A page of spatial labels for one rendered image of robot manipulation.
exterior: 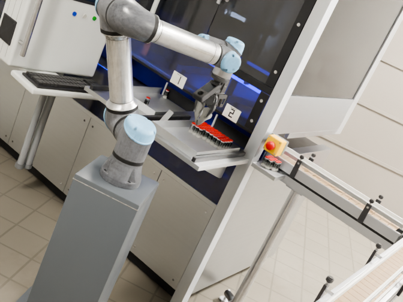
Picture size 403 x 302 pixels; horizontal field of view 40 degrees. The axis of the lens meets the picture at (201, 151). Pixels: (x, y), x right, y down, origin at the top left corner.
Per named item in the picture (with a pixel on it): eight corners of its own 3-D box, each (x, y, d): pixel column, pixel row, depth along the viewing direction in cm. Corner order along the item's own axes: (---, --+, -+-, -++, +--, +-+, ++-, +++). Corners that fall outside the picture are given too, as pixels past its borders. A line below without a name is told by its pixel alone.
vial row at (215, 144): (192, 130, 254) (197, 121, 253) (222, 150, 246) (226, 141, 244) (189, 130, 252) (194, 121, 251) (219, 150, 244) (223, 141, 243)
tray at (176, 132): (195, 126, 262) (198, 120, 261) (237, 154, 250) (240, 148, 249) (149, 127, 234) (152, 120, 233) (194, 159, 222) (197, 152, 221)
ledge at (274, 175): (264, 163, 262) (266, 159, 261) (286, 178, 256) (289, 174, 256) (250, 165, 250) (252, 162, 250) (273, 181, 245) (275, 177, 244)
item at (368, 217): (257, 166, 259) (272, 137, 254) (272, 164, 272) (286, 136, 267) (388, 253, 228) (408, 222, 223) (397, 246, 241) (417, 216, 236)
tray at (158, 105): (159, 93, 287) (161, 87, 286) (195, 117, 275) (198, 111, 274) (113, 91, 259) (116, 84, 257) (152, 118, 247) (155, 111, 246)
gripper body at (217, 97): (222, 109, 221) (234, 81, 217) (210, 108, 214) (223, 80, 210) (207, 100, 225) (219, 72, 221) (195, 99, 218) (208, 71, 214)
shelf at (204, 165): (150, 92, 290) (152, 89, 289) (255, 162, 258) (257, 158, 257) (83, 89, 250) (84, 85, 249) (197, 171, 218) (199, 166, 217)
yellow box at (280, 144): (269, 147, 252) (276, 133, 250) (282, 155, 249) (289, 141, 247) (261, 148, 246) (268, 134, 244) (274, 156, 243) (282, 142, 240)
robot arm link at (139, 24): (127, 1, 164) (249, 53, 193) (115, -9, 173) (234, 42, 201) (111, 37, 168) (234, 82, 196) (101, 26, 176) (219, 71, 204)
